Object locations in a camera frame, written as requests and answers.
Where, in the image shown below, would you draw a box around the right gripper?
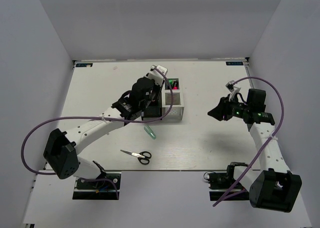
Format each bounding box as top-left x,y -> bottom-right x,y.
207,93 -> 250,121

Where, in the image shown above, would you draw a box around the green correction tape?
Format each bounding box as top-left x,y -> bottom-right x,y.
144,125 -> 157,140

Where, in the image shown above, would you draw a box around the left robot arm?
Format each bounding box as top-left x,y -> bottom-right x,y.
43,73 -> 165,188

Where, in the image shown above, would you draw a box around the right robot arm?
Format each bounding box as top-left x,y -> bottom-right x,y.
207,89 -> 302,213

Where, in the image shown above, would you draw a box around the white slotted organizer box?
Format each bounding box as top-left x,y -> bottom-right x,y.
161,78 -> 185,121

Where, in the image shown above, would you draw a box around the right blue corner label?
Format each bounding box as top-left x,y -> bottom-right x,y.
225,61 -> 244,66

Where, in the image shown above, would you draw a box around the blue corner label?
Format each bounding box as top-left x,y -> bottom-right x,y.
225,61 -> 244,66
75,63 -> 93,67

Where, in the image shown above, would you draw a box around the left blue corner label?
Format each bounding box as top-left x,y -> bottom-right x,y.
75,63 -> 93,67

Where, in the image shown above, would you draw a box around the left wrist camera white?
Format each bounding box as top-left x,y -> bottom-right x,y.
145,65 -> 168,87

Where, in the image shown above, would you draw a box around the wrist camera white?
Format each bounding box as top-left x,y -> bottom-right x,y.
145,65 -> 168,87
225,80 -> 241,101

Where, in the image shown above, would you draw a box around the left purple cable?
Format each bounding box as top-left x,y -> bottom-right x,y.
21,67 -> 175,199

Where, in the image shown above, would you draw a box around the purple cable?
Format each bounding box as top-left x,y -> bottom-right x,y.
212,76 -> 285,208
21,67 -> 175,199

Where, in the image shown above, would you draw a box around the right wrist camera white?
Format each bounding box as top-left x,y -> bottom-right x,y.
225,80 -> 241,101

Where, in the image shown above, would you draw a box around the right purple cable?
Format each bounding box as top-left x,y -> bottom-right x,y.
212,76 -> 285,208

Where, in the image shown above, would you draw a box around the black handled scissors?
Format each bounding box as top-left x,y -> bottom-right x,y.
120,150 -> 152,165

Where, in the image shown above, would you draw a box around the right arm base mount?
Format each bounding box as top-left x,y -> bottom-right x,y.
203,171 -> 249,202

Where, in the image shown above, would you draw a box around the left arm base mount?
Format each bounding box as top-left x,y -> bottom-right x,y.
72,172 -> 122,201

